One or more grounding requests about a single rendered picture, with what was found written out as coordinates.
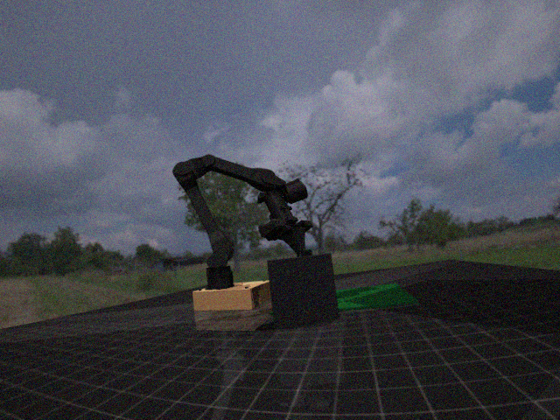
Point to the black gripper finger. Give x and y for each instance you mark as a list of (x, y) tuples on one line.
[(291, 238), (301, 237)]

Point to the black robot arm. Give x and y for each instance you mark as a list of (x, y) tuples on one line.
[(219, 275)]

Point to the green circuit board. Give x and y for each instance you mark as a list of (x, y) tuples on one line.
[(373, 296)]

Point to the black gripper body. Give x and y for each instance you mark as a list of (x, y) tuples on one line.
[(283, 219)]

